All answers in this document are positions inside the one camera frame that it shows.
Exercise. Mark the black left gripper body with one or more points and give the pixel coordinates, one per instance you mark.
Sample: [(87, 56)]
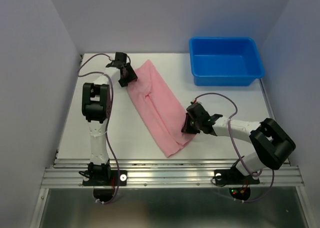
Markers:
[(127, 65)]

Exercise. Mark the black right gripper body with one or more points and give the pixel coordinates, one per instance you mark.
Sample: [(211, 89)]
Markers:
[(199, 123)]

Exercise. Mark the pink t-shirt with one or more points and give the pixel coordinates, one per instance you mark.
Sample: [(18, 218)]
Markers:
[(159, 109)]

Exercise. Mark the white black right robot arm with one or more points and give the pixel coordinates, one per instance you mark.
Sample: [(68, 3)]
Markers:
[(272, 145)]

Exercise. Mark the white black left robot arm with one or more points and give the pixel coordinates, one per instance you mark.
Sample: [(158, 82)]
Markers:
[(103, 168)]

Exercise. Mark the blue plastic bin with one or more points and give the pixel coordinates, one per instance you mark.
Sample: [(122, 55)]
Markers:
[(225, 61)]

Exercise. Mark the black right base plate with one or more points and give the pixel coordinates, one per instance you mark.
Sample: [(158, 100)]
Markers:
[(225, 177)]

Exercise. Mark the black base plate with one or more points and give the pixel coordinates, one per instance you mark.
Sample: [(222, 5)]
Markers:
[(225, 177), (114, 180)]

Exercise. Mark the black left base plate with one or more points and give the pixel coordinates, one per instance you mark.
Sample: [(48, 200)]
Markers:
[(114, 180)]

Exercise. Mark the aluminium mounting rail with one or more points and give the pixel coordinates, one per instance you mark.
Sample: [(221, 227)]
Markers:
[(164, 173)]

